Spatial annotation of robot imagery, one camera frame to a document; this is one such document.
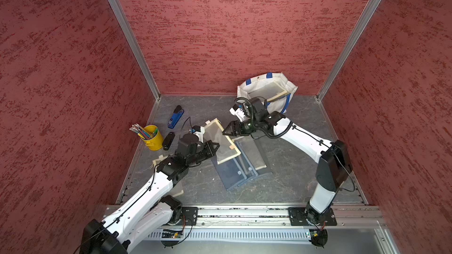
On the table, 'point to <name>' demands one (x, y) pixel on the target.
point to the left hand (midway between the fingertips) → (219, 148)
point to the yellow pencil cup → (155, 143)
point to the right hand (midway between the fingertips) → (228, 136)
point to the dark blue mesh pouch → (232, 174)
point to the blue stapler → (177, 114)
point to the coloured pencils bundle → (140, 131)
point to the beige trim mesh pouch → (213, 131)
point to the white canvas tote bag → (278, 105)
